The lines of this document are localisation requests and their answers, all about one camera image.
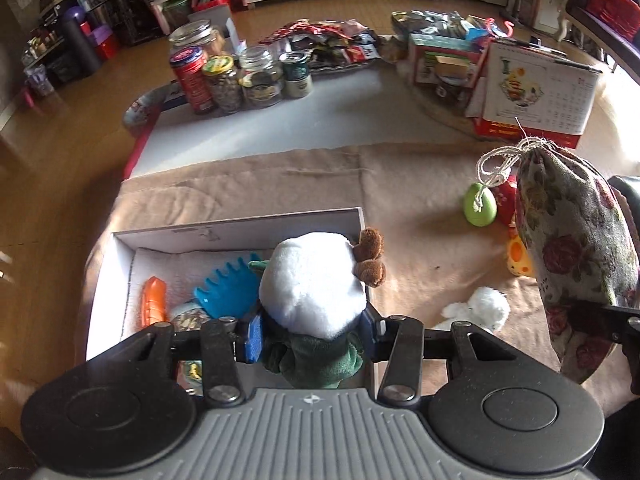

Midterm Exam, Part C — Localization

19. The orange plastic toy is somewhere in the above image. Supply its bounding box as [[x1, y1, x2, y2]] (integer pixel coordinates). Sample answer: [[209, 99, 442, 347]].
[[141, 276, 167, 330]]

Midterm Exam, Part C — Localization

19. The white and green plush toy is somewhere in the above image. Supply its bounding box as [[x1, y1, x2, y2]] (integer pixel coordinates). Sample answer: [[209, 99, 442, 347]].
[[248, 227, 387, 390]]

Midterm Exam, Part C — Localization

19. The white framed sofa bench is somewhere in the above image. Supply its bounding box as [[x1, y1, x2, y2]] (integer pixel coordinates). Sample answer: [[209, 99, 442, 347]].
[[562, 0, 640, 61]]

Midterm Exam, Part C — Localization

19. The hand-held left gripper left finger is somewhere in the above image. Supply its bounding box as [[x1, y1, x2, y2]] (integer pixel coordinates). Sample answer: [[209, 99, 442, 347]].
[[117, 315, 266, 407]]

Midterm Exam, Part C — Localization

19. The black rolled yoga mat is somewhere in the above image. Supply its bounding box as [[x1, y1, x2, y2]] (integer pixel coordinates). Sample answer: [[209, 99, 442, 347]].
[[60, 17, 103, 76]]

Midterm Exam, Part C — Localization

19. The silver foil packet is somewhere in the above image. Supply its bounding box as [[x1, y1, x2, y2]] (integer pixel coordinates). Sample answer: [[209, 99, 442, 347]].
[[169, 301, 216, 332]]

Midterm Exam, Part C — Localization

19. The box of assorted items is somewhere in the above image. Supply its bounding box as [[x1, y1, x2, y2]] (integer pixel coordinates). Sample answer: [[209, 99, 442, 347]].
[[407, 32, 491, 116]]

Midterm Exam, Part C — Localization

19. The beige blanket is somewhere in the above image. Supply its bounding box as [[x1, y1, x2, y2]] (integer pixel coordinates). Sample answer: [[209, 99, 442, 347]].
[[82, 142, 640, 411]]

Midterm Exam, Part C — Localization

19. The black leather chair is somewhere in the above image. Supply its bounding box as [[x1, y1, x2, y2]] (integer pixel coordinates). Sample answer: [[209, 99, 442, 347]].
[[607, 175, 640, 211]]

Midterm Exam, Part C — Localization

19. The red toy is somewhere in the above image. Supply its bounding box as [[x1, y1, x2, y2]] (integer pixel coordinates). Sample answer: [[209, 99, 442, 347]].
[[495, 180, 521, 228]]

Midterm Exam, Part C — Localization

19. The green label can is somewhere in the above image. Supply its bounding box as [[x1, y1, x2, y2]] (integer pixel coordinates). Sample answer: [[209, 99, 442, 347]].
[[278, 51, 314, 98]]

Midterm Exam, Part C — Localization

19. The yellow spotted mushroom toy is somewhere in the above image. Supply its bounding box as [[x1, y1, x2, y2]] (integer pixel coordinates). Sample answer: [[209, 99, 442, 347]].
[[506, 234, 537, 278]]

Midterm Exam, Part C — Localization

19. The red cushion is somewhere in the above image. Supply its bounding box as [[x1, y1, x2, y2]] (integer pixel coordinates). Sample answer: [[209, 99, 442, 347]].
[[585, 0, 640, 28]]

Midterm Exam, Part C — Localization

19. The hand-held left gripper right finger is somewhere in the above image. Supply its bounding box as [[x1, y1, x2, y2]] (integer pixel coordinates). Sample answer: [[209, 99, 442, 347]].
[[361, 307, 521, 406]]

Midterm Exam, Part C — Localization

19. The cluttered bookshelf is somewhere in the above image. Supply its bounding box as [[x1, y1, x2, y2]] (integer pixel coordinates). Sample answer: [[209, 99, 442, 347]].
[[75, 0, 151, 46]]

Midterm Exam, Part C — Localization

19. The blue toy rake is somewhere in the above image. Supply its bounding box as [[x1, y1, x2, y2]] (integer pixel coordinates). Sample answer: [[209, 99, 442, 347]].
[[194, 252, 266, 320]]

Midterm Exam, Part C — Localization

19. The white cardboard box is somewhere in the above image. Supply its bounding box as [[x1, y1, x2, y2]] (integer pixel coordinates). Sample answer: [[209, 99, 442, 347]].
[[85, 206, 379, 396]]

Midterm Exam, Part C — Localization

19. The grey patterned cloth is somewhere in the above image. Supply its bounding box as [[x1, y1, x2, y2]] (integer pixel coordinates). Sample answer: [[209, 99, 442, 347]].
[[122, 82, 173, 128]]

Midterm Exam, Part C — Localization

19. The white fluffy plush duck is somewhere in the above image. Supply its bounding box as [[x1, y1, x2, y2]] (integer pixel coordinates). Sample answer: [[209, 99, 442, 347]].
[[432, 286, 511, 333]]

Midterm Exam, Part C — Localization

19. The desk calendar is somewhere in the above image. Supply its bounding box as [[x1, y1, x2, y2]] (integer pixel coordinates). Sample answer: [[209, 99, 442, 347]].
[[472, 40, 603, 150]]

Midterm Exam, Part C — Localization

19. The floral drawstring pouch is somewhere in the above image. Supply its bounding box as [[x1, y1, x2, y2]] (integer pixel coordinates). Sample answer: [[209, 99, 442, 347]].
[[477, 136, 640, 385]]

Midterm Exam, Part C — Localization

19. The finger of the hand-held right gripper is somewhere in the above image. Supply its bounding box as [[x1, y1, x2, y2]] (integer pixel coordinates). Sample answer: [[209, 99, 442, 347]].
[[602, 306, 640, 347]]

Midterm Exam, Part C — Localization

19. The glass jar with dark contents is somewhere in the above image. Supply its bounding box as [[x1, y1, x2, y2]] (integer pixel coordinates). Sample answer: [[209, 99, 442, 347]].
[[238, 45, 285, 108]]

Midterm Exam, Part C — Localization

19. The glass jar with nuts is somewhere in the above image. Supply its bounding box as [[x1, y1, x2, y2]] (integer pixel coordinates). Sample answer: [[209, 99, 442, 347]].
[[201, 55, 244, 115]]

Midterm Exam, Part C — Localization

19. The large glass jar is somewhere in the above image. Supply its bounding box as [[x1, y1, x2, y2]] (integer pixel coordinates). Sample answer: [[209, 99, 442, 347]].
[[168, 19, 224, 58]]

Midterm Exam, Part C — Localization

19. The pile of snack packets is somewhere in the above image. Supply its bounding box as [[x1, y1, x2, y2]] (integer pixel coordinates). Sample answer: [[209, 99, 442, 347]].
[[260, 19, 386, 68]]

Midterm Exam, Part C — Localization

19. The green toy egg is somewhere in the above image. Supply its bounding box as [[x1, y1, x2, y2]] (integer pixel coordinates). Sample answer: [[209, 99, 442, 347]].
[[462, 182, 498, 227]]

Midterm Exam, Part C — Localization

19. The metal tin with small packets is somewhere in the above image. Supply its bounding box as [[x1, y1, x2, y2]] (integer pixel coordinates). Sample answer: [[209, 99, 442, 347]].
[[391, 9, 493, 43]]

